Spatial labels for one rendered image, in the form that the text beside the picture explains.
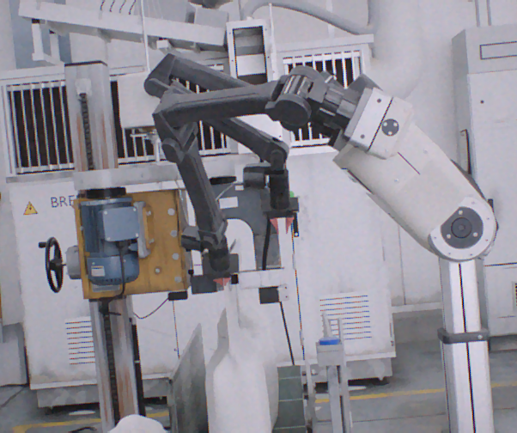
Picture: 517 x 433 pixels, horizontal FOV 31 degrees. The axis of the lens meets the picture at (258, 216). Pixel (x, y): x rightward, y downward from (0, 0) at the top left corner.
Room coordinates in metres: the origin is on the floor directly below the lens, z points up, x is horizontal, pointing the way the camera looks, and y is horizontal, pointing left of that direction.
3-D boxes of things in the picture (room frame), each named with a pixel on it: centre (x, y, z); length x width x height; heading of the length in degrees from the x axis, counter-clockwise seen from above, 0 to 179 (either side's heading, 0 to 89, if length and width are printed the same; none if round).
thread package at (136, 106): (2.78, 0.29, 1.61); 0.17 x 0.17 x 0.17
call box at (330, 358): (2.79, -0.17, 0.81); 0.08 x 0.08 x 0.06; 88
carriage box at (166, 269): (3.02, 0.40, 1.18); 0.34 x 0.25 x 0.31; 88
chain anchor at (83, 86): (2.95, 0.50, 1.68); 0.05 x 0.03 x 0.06; 88
